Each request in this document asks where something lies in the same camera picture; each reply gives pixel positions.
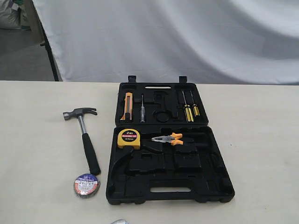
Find steel claw hammer black grip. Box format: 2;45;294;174
63;107;101;175

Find black PVC electrical tape roll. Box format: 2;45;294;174
73;174;100;197

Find black plastic tool case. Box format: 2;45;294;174
106;76;235;205

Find clear voltage tester screwdriver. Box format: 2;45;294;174
140;95;145;123

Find orange utility knife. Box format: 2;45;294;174
120;92;133;120

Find yellow 2m measuring tape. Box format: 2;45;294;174
117;128;141;150

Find long yellow black screwdriver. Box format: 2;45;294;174
182;91;194;122

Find short yellow black screwdriver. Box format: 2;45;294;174
190;91;200;117

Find white backdrop cloth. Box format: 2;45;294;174
34;0;299;84

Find black backdrop stand pole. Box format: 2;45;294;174
29;0;59;82

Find green printed bag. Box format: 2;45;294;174
15;0;31;31

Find grey woven sack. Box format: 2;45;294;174
0;0;21;29

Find orange handled combination pliers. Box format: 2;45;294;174
151;133;184;146

